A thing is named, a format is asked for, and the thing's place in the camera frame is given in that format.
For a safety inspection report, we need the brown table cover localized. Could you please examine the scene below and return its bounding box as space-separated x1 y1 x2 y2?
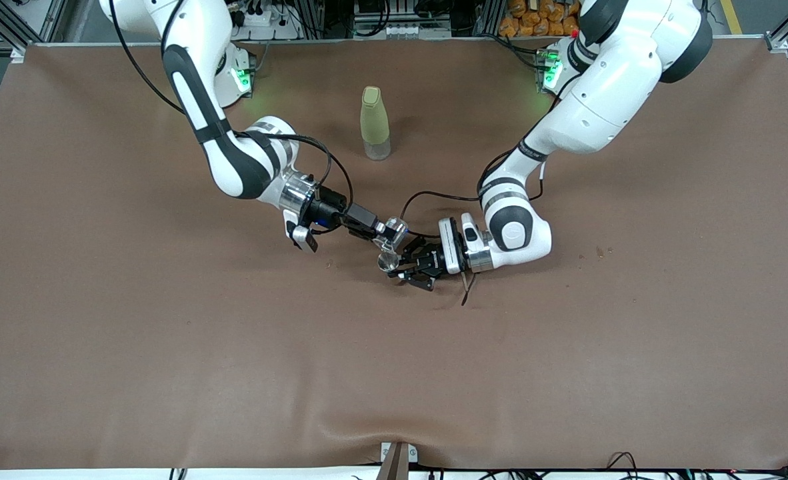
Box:
0 37 788 471

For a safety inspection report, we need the white power strip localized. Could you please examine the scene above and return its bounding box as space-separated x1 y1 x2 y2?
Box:
231 0 301 41

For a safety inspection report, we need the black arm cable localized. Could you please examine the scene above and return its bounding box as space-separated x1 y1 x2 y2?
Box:
104 0 355 234
401 152 548 307

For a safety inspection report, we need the white connector strip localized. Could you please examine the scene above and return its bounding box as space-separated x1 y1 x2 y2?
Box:
379 23 436 39

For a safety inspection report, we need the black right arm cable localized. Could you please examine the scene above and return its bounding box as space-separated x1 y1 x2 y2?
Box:
104 0 355 234

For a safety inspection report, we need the clear glass cup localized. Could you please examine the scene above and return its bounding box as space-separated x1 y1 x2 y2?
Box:
374 217 409 253

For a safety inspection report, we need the metal table edge bracket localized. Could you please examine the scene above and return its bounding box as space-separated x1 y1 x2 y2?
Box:
375 441 418 480

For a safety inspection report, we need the orange bread pile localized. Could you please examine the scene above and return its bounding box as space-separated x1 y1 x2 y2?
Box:
499 0 585 37

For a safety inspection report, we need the black base power cable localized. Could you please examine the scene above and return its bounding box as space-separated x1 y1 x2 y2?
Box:
491 32 543 69

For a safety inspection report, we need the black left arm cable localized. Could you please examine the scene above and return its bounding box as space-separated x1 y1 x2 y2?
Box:
401 152 548 307

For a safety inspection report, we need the green bottle with clear base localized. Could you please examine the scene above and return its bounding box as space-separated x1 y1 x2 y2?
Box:
360 85 392 162

